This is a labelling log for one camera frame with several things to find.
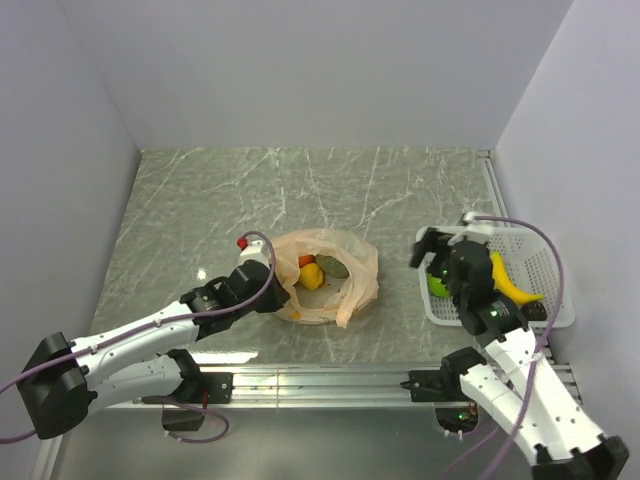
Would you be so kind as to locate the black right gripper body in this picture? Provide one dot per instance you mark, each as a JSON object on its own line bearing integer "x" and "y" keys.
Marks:
{"x": 450, "y": 284}

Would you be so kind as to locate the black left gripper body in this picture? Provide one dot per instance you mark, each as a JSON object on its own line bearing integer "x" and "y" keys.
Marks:
{"x": 269, "y": 302}

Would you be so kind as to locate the bright green apple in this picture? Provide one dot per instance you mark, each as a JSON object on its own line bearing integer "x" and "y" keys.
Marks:
{"x": 436, "y": 287}

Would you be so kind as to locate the yellow mango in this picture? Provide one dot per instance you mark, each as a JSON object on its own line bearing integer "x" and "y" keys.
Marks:
{"x": 311, "y": 276}

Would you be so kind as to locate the orange translucent plastic bag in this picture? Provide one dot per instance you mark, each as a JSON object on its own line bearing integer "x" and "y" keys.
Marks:
{"x": 336, "y": 300}

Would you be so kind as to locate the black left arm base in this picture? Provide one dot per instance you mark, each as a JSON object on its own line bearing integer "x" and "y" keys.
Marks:
{"x": 186, "y": 411}

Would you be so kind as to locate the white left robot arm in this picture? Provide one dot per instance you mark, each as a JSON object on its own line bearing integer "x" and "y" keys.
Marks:
{"x": 65, "y": 380}

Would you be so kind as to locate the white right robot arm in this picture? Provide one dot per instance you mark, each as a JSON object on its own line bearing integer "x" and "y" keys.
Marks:
{"x": 508, "y": 374}

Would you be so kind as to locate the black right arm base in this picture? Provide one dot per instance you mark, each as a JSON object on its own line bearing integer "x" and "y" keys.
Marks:
{"x": 455, "y": 413}

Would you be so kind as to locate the orange fruit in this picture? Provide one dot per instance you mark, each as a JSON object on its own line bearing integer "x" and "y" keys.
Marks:
{"x": 306, "y": 260}

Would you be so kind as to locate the dark brown round fruit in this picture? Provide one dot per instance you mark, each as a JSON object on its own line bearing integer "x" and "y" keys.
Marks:
{"x": 534, "y": 311}

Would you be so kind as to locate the yellow banana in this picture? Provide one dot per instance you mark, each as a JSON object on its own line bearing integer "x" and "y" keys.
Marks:
{"x": 504, "y": 284}

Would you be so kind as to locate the white perforated plastic basket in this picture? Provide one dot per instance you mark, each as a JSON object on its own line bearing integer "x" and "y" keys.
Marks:
{"x": 529, "y": 262}

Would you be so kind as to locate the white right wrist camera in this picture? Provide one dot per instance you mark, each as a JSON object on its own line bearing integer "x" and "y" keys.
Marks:
{"x": 476, "y": 228}

